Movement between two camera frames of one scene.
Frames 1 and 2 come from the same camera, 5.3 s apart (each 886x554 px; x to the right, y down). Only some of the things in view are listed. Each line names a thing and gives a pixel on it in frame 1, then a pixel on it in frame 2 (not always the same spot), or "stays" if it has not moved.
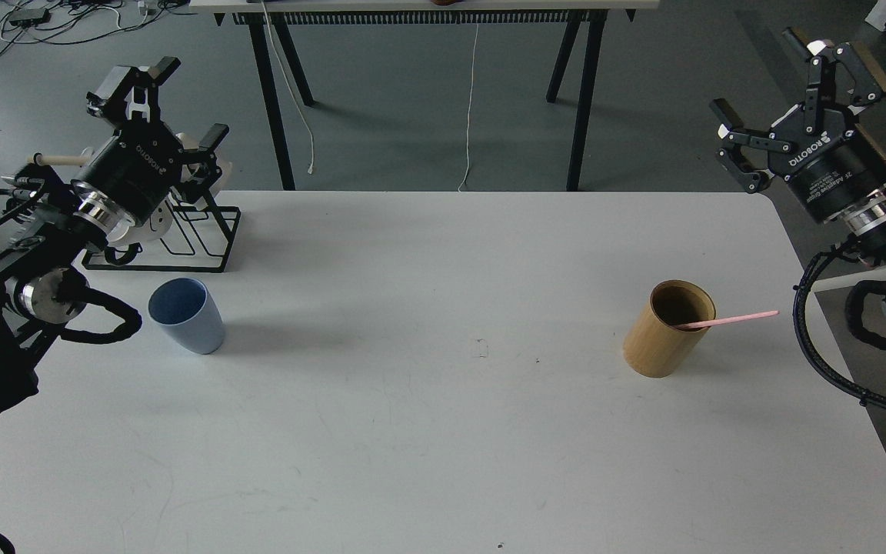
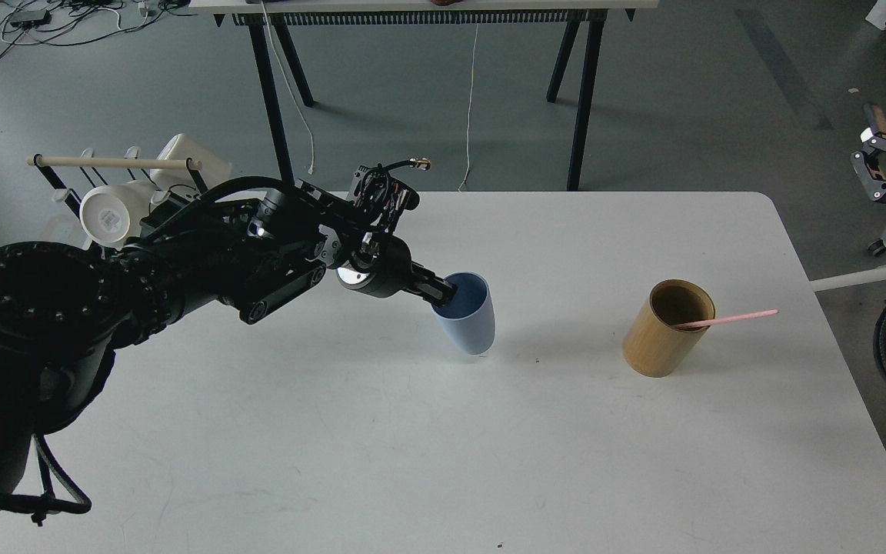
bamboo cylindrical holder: (652, 347) stays
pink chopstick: (709, 322) stays
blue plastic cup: (183, 308) → (469, 319)
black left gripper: (127, 181) → (380, 267)
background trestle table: (282, 17) stays
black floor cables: (74, 21) stays
